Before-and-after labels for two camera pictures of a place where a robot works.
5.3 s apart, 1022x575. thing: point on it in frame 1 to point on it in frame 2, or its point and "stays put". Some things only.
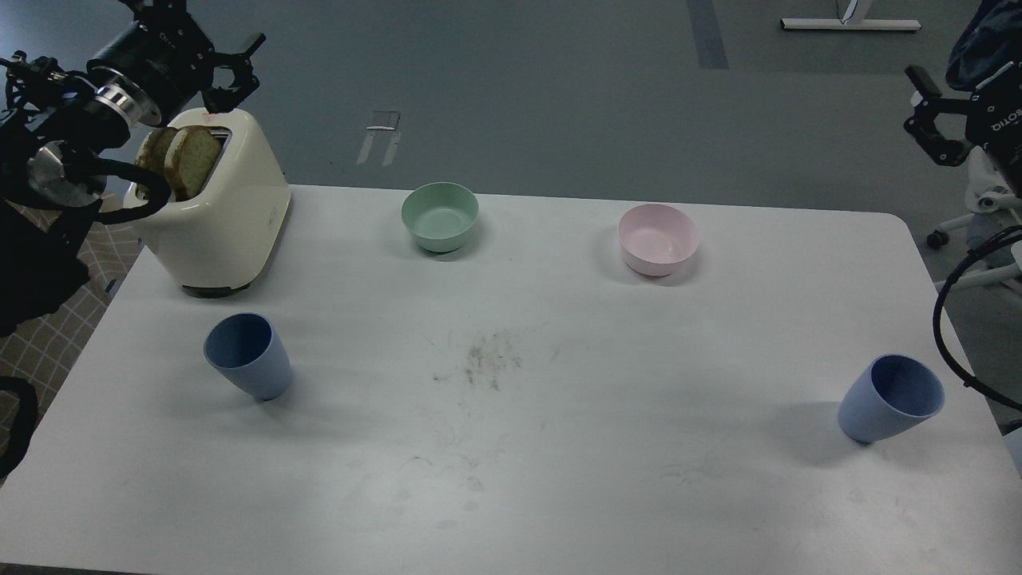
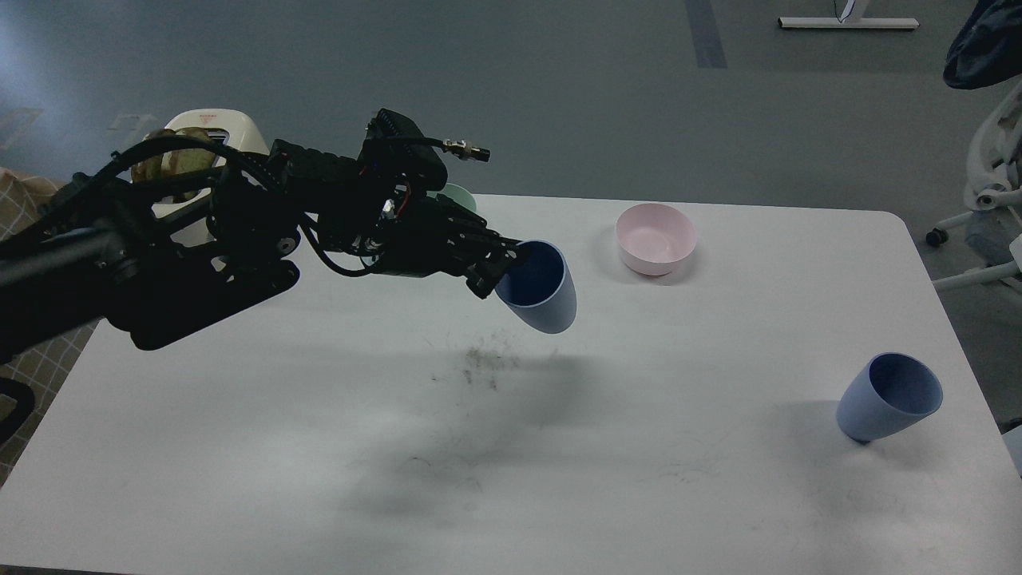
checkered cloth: (37, 353) to (26, 197)
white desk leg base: (853, 19) stays put
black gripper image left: (170, 59) to (421, 233)
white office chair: (995, 206) stays put
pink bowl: (656, 238) stays put
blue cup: (890, 394) stays put
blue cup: (247, 350) to (539, 287)
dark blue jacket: (992, 41) stays put
